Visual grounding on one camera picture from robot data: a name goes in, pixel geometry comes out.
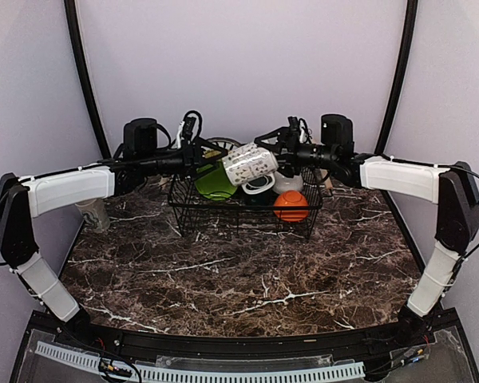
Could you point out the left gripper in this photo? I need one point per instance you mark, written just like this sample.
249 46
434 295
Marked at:
195 161

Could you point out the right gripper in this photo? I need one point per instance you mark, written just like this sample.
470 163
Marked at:
291 165

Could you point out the patterned white mug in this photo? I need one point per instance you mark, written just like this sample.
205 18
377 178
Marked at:
247 163

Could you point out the dark green mug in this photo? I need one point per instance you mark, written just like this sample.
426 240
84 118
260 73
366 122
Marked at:
258 192

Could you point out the floral white tall cup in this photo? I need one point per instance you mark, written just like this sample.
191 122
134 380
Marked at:
94 214

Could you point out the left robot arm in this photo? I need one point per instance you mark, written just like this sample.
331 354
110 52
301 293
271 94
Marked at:
23 199

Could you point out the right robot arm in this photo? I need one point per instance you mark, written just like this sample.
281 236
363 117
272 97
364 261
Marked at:
452 188

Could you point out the blue striped white plate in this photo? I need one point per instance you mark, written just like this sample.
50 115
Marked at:
226 143

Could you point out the green plastic plate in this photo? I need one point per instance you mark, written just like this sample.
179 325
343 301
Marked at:
213 182

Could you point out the white ceramic bowl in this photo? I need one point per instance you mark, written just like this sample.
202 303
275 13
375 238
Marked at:
285 184

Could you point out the orange bowl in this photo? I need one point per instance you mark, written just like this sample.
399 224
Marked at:
291 206

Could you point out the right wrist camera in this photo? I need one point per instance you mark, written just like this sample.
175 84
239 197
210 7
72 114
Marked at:
299 128

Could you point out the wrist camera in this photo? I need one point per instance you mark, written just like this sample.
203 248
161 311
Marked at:
189 129
299 128

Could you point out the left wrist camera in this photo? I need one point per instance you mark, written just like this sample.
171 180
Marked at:
189 129

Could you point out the right wooden rack handle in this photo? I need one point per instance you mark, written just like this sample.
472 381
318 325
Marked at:
325 179

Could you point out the black wire dish rack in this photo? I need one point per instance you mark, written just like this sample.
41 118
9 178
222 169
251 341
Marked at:
195 213

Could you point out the black front rail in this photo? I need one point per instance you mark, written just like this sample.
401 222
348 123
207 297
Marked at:
144 346

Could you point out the white cable duct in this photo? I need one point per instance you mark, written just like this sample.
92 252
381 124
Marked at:
199 371

